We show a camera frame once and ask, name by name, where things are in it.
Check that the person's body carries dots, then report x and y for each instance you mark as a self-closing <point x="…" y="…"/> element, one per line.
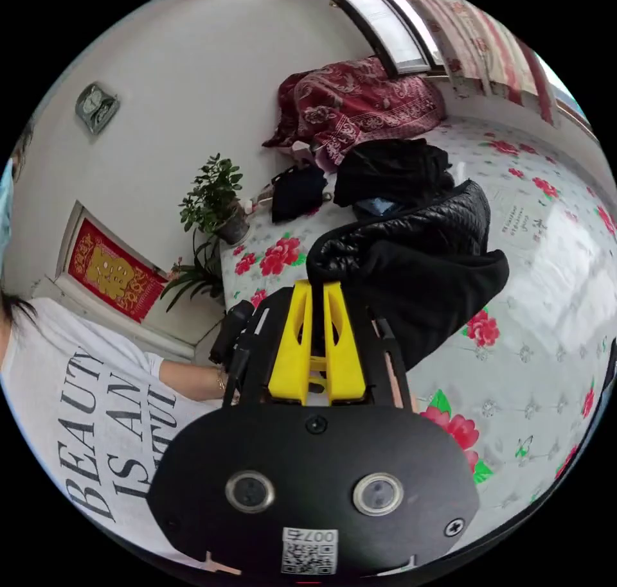
<point x="72" y="404"/>

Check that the black quilted shirt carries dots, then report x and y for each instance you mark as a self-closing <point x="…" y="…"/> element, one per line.
<point x="424" y="278"/>

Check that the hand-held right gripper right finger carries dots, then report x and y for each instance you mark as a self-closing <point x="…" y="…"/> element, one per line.
<point x="344" y="351"/>

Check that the black bag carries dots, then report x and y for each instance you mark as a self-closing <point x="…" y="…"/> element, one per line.
<point x="295" y="193"/>

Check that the bushy potted plant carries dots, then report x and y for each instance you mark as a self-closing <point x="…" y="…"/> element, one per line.
<point x="217" y="194"/>

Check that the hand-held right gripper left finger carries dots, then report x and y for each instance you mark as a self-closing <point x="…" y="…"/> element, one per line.
<point x="291" y="346"/>

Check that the red floral rolled blanket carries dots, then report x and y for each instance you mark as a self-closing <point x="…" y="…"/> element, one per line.
<point x="359" y="103"/>

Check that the window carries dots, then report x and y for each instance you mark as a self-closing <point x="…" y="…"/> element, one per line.
<point x="385" y="23"/>

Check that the long-leaved potted plant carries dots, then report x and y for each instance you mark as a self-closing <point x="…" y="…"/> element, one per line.
<point x="193" y="276"/>

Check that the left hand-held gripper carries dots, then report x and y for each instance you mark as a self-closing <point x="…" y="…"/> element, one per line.
<point x="232" y="329"/>

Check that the pile of clothes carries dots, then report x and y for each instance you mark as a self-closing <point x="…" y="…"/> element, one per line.
<point x="390" y="170"/>

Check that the wall clock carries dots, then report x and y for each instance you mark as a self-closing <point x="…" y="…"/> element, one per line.
<point x="96" y="106"/>

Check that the bed with floral sheet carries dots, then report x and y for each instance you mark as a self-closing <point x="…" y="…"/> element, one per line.
<point x="530" y="356"/>

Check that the red striped floral curtain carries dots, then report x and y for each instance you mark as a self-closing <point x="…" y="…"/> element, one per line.
<point x="487" y="42"/>

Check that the person's left forearm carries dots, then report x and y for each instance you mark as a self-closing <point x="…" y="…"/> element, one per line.
<point x="188" y="379"/>

